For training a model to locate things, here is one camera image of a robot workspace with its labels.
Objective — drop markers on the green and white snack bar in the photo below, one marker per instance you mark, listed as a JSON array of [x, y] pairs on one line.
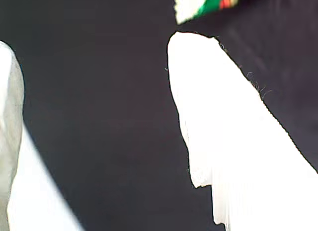
[[188, 7]]

